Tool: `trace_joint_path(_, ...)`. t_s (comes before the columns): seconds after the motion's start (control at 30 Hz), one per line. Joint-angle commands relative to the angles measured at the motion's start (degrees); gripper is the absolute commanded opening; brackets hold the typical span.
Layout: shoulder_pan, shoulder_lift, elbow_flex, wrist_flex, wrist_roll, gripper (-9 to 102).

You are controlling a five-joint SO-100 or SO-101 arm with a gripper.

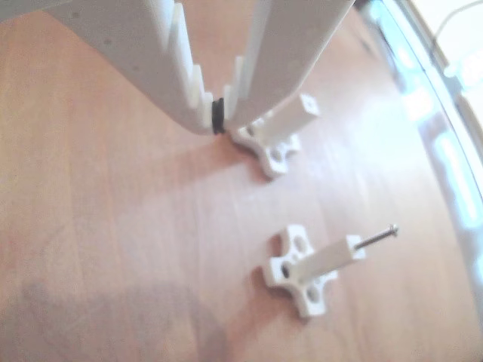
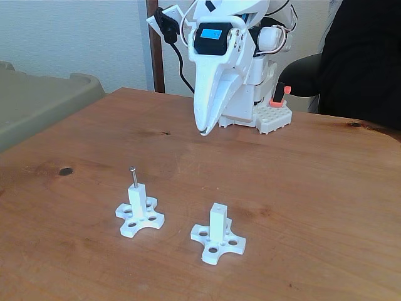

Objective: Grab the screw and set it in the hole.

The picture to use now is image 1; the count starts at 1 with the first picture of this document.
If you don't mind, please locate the small metal screw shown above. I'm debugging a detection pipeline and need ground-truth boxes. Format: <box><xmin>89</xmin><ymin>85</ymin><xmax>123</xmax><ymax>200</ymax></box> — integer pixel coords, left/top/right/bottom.
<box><xmin>356</xmin><ymin>223</ymin><xmax>400</xmax><ymax>250</ymax></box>

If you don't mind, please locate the white cross-base post stand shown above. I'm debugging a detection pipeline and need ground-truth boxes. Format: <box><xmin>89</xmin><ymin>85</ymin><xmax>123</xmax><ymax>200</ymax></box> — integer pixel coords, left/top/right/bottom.
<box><xmin>229</xmin><ymin>93</ymin><xmax>321</xmax><ymax>182</ymax></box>
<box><xmin>259</xmin><ymin>225</ymin><xmax>367</xmax><ymax>318</ymax></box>

